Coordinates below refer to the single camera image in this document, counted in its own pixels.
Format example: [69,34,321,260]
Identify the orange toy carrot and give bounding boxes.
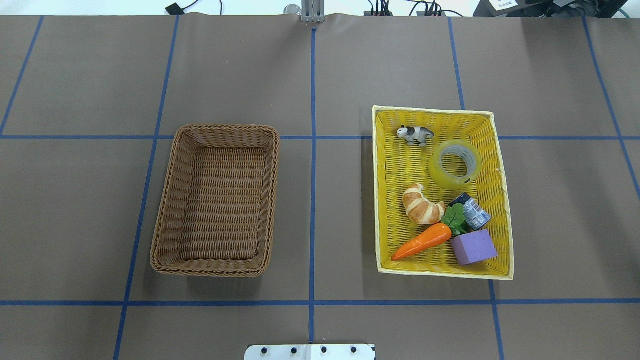
[391,203,467,262]

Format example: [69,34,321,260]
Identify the brown wicker basket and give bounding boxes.
[150,124,281,278]

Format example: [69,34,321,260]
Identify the toy croissant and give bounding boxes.
[402,183,448,225]

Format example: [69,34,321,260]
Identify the purple foam block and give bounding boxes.
[450,228,498,265]

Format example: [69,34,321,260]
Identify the black cable left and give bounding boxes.
[165,0,224,16]

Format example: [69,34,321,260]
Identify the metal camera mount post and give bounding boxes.
[300,0,326,24]

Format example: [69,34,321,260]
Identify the panda toy figurine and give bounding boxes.
[397,125,435,148]

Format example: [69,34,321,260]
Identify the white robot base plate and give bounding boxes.
[244,343,377,360]

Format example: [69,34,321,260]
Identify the yellow tape roll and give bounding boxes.
[427,139,483,191]

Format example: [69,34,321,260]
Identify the black cables and connectors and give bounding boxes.
[363,0,466,18]

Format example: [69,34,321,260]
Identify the small blue can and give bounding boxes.
[448,193,492,231]

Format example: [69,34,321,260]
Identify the yellow wicker basket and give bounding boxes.
[372,105,515,281]

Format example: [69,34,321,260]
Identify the black equipment top right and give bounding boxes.
[473,0,631,19]

